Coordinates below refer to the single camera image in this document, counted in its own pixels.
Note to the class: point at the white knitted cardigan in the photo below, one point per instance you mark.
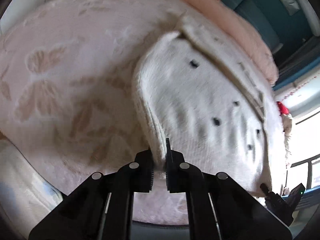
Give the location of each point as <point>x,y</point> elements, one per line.
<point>196,88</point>

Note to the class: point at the peach pink quilt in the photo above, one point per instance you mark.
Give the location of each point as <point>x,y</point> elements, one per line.
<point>242,32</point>

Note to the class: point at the pink butterfly-pattern blanket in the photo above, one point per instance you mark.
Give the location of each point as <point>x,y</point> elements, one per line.
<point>66,91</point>

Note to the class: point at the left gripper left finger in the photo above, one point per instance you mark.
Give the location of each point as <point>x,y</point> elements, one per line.
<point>100,207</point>

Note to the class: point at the red and cream plush toy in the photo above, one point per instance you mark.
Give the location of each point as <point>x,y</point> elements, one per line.
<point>287,126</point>

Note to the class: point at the teal headboard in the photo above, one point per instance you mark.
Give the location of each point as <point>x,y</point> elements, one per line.
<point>281,23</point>

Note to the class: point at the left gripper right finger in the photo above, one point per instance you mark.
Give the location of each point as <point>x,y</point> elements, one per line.
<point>218,207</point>

